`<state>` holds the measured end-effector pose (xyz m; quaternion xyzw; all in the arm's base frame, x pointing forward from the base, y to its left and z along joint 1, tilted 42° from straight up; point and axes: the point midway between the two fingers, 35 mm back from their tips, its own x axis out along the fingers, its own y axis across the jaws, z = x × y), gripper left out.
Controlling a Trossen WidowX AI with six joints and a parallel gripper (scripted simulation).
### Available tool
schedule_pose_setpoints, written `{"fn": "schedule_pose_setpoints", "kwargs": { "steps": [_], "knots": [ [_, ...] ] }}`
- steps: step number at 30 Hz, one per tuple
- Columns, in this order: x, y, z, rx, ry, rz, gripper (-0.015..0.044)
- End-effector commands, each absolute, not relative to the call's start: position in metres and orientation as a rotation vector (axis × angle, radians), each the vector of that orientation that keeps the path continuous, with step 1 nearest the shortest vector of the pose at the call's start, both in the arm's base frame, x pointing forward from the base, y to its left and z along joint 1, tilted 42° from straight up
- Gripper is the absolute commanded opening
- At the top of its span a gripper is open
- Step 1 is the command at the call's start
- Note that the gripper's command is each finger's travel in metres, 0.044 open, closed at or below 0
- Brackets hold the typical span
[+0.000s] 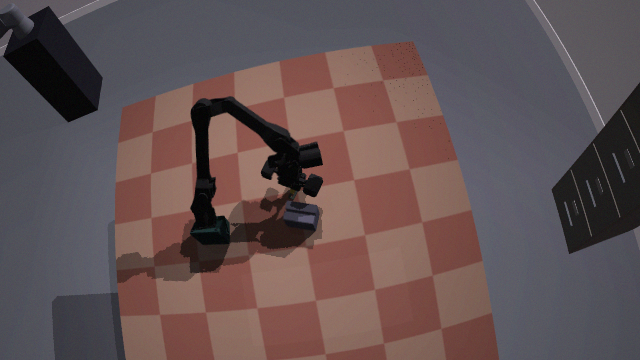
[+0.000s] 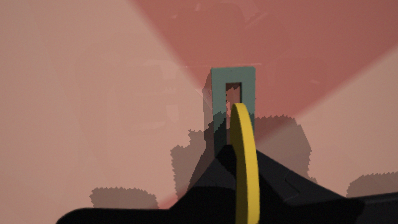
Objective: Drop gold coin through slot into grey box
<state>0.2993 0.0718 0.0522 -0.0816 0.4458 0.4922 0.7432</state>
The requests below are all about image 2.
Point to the gold coin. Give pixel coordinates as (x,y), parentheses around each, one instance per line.
(247,183)

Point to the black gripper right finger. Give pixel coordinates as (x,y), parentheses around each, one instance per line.
(288,198)

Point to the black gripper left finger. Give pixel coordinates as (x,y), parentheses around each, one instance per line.
(212,200)

